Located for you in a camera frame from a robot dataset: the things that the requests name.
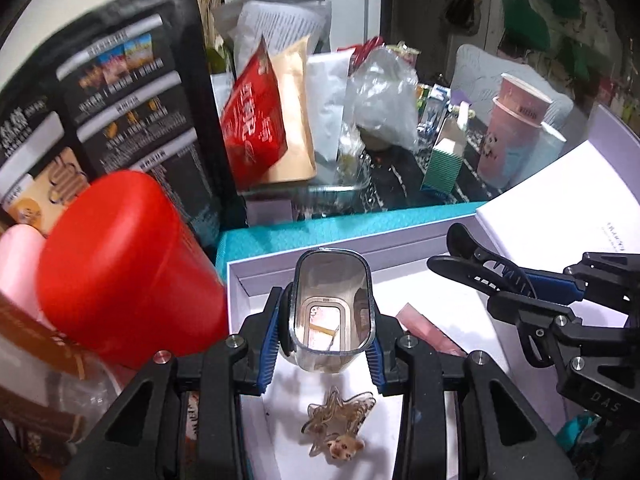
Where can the white printed paper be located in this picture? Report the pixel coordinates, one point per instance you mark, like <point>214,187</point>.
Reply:
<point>280,25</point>

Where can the green hanging bag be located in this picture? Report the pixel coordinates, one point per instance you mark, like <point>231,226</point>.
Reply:
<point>525,20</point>

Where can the pink rectangular box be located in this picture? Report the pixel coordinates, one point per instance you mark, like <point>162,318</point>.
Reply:
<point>425,327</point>

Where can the dark hanging bag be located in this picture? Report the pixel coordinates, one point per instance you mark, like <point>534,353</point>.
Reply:
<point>462,7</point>

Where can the pink paper cup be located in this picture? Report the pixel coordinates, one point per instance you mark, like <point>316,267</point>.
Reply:
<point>525,95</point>
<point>505,150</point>

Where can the green striped white carton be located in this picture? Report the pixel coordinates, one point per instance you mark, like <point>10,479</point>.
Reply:
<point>442,170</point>

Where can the white gift box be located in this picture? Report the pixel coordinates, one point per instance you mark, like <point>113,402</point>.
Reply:
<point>550,195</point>

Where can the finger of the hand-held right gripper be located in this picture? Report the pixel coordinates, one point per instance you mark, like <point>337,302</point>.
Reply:
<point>545,317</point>
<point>555,282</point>

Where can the clear plastic bag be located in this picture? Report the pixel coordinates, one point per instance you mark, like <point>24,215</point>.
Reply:
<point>385,95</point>

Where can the white pouch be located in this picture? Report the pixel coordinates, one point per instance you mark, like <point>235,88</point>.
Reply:
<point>325,110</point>

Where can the plastic basket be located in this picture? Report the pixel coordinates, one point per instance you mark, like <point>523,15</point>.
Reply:
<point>320,195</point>

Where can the red canister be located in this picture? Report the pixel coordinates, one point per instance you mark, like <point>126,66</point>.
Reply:
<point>125,270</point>

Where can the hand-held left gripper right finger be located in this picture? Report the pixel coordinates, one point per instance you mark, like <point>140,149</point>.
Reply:
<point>375,365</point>

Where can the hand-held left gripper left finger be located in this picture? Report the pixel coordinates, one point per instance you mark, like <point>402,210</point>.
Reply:
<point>267,355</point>

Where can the red packet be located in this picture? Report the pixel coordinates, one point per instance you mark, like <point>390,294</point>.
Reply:
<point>250,125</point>

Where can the black hair claw clip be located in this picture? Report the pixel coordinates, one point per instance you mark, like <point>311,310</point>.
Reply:
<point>465,265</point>

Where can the large black printed bag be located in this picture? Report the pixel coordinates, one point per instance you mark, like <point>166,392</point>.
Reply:
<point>125,100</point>

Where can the beige kraft pouch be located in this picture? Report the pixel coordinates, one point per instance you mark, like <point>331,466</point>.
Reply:
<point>297,120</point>

